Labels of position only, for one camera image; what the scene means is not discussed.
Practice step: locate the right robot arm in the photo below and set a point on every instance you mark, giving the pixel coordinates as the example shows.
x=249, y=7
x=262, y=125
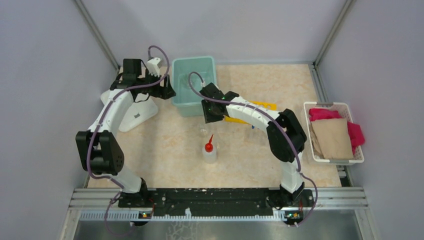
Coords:
x=284, y=132

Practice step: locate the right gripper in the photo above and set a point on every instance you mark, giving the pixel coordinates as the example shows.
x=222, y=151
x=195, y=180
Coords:
x=208, y=118

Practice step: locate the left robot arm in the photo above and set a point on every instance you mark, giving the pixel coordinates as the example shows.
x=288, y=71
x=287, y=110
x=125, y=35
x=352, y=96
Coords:
x=99, y=151

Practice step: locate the clear glass beaker rear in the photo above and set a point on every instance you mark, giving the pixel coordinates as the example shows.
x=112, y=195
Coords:
x=204, y=130

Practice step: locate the yellow test tube rack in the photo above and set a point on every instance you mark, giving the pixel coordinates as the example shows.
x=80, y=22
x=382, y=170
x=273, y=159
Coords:
x=266, y=105

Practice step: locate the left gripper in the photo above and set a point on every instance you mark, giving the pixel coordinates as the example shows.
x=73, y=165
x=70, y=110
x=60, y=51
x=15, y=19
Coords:
x=164, y=92

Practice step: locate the brown paper bag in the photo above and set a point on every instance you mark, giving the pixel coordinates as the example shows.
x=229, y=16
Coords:
x=331, y=140

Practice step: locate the red-capped wash bottle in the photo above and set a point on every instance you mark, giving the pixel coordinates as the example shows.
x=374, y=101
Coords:
x=209, y=151

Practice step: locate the clear glass beaker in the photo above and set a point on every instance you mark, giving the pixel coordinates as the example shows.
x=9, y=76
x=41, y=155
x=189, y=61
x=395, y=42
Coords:
x=204, y=130
x=184, y=81

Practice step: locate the pink cloth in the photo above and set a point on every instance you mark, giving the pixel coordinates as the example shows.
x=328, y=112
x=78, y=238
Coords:
x=354, y=130

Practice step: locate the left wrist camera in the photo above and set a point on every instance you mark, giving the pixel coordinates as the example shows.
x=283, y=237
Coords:
x=153, y=66

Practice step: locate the white perforated basket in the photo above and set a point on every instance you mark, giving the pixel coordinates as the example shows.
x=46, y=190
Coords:
x=344, y=111

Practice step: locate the clear glass beaker front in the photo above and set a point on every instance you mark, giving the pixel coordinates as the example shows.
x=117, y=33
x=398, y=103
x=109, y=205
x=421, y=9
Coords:
x=184, y=81

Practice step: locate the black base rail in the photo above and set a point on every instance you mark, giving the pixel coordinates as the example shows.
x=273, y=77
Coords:
x=214, y=202

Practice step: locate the white plastic lid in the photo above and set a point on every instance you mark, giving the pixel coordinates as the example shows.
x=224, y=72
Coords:
x=139, y=114

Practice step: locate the teal plastic bin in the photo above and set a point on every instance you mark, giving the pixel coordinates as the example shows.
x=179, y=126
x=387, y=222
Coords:
x=186, y=101

